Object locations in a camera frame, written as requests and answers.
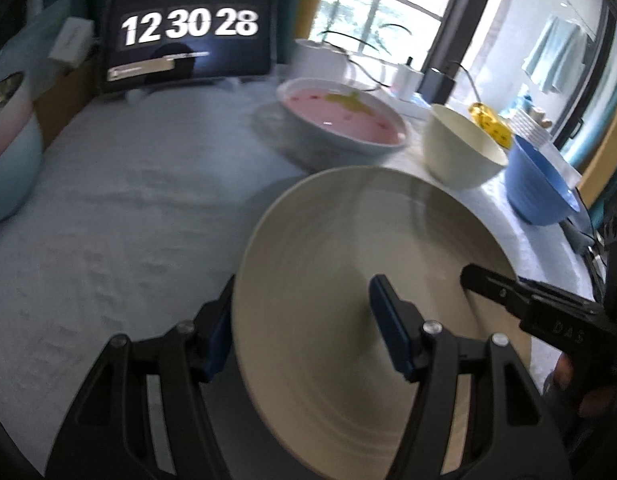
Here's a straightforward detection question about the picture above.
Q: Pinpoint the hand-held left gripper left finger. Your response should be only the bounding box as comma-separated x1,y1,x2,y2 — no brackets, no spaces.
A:
46,275,239,480

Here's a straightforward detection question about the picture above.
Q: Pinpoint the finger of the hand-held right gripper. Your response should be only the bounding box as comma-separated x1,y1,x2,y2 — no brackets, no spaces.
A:
516,276,598,311
461,262,533,319

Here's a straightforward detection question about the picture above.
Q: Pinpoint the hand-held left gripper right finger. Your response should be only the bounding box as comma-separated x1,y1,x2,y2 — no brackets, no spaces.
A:
367,274,573,480

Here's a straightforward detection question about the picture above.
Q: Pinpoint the cream plate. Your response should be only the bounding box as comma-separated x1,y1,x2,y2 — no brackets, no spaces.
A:
232,166,532,480

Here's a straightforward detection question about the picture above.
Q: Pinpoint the blue bowl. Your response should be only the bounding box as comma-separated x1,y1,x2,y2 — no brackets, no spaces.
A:
503,135,582,226

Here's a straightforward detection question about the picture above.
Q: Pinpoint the cream bowl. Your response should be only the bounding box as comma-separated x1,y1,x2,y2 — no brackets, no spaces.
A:
423,104,509,191

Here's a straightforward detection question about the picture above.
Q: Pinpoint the pink strawberry print bowl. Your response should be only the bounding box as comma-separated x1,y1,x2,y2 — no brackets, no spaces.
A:
277,77,413,171

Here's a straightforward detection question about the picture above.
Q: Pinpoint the person's right hand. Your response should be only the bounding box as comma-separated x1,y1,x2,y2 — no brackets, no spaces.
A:
553,355,617,442

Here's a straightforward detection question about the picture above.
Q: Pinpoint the yellow curtain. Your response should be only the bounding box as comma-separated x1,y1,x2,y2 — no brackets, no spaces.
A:
579,125,617,202
292,0,335,44

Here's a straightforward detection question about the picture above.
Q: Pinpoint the yellow wet wipes packet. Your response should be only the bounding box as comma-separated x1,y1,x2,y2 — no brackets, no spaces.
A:
469,102,514,150

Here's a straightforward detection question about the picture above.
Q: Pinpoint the white woven basket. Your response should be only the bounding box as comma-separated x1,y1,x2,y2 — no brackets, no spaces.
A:
509,107,552,146

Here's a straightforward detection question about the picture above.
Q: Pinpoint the white textured tablecloth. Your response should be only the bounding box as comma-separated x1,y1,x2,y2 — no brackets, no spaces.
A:
0,80,605,480

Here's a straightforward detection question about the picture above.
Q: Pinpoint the black charger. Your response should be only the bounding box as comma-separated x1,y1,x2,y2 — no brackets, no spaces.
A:
419,69,457,106

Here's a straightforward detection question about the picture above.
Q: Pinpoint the white charger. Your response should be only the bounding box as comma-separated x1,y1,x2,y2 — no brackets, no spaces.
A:
391,57,425,99

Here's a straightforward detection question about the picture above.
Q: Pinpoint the light blue hanging shirt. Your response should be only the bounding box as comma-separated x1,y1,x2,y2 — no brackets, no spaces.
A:
521,12,590,94

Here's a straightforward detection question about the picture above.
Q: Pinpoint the white desk lamp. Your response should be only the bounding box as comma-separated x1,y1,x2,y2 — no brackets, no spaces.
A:
293,39,352,84

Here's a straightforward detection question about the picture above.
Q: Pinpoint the pink pot with steel inside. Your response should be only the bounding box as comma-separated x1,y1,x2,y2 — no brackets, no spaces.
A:
0,71,44,226

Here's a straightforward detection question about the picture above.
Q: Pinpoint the brown cardboard box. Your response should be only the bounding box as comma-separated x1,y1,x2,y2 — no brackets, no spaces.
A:
33,55,102,149

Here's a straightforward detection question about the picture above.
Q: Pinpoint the black balcony railing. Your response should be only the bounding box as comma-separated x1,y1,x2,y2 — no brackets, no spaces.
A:
319,0,440,57

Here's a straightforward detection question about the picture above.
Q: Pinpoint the black tablet with clock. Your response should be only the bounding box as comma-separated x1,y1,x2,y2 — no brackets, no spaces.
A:
102,0,275,96

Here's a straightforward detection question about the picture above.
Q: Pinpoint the small white box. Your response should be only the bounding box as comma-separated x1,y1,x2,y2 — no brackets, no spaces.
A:
49,17,94,69

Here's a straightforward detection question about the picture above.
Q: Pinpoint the clear plastic bag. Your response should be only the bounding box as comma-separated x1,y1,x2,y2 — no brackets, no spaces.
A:
0,5,70,72

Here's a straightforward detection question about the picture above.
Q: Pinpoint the long black cable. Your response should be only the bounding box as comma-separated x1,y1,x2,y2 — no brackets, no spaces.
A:
449,61,490,107

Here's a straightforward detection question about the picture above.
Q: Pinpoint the black window frame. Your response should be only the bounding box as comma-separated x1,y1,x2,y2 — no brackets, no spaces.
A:
426,0,505,92

